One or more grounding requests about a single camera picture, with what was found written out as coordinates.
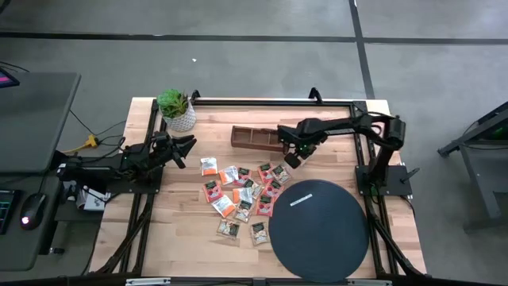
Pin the black aluminium table frame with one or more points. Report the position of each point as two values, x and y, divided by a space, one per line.
278 103

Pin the red tea packet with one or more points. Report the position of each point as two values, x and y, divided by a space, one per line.
243 176
212 191
264 205
274 188
265 172

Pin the silver bracket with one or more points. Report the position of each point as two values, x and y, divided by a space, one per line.
147 281
369 283

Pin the yellow power plug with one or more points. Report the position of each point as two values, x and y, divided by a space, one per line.
92 141

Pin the white printed box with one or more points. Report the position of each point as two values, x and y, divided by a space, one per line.
95 202

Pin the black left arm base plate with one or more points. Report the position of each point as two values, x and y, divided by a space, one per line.
151 186

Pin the round dark blue placemat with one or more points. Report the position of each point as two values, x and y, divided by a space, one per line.
317 238

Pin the monitor with pink screen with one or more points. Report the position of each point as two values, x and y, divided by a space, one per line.
6 79

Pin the backlit black keyboard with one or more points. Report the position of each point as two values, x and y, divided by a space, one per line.
7 210

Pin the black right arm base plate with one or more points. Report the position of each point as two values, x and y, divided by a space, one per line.
397 182

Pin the dark grey desk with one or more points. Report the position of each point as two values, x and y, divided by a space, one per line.
35 119

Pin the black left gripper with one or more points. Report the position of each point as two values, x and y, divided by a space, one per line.
164 153

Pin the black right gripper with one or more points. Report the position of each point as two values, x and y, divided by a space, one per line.
291 135

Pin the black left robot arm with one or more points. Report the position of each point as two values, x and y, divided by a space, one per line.
99 168

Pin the dark metal side table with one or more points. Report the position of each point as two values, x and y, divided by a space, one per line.
478 178

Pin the black computer mouse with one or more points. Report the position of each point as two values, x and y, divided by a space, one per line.
33 210

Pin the succulent in patterned white pot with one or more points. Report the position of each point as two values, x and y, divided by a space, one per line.
182 119

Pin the tan tea packet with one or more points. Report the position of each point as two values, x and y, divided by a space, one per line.
259 233
254 187
228 229
281 174
243 211

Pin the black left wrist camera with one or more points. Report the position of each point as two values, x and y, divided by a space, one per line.
162 139

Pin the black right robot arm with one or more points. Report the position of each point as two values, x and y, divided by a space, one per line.
345 124

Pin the wooden compartment tea box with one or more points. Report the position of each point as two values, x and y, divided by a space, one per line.
254 137

